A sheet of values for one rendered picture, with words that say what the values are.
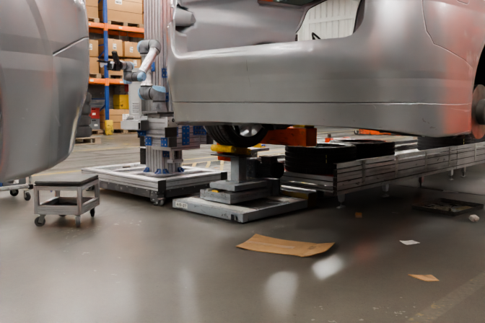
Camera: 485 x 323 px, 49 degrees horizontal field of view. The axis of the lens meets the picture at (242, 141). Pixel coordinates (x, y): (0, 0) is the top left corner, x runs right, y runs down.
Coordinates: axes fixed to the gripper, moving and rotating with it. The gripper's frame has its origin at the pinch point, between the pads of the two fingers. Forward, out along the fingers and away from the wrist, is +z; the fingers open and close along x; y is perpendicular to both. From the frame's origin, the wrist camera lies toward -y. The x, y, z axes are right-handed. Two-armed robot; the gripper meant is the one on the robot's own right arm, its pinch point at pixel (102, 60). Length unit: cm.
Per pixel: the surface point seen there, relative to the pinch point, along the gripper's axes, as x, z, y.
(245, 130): -96, -80, 46
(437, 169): -229, -285, 77
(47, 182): -18, 64, 89
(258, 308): -223, 127, 94
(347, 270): -240, 55, 92
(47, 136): -217, 245, 11
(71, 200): -7, 29, 111
